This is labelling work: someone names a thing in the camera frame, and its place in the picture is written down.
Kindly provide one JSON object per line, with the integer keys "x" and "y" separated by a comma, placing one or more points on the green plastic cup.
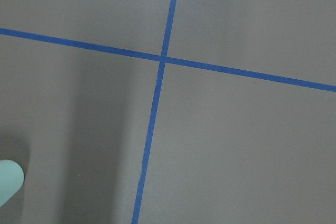
{"x": 12, "y": 179}

